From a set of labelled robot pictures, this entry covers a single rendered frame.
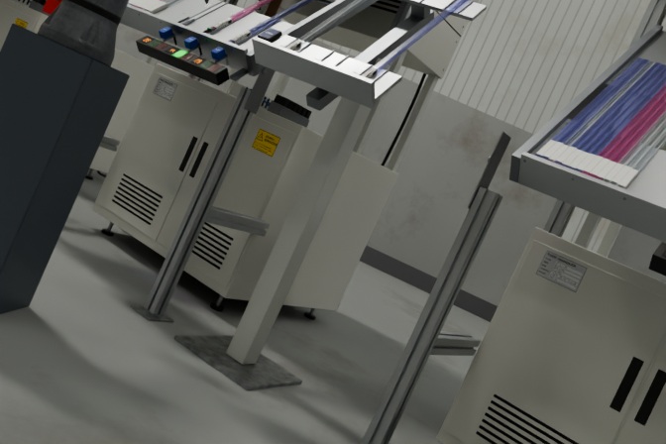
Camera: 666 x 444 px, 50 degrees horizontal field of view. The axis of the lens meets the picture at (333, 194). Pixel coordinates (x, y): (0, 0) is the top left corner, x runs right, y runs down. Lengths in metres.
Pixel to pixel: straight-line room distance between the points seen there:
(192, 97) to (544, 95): 3.23
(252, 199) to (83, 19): 0.86
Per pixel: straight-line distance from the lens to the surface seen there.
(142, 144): 2.52
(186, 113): 2.41
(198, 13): 2.17
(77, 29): 1.51
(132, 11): 2.25
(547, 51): 5.23
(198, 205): 1.87
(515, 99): 5.14
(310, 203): 1.76
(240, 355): 1.84
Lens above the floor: 0.56
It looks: 2 degrees down
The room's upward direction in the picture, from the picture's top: 24 degrees clockwise
